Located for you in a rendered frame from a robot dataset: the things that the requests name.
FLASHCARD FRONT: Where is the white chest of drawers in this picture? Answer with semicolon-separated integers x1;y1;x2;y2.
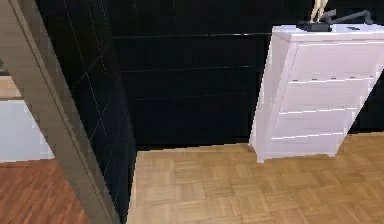
249;23;384;164

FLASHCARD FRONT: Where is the beige statue on black base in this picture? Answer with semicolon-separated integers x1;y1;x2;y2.
296;0;374;33

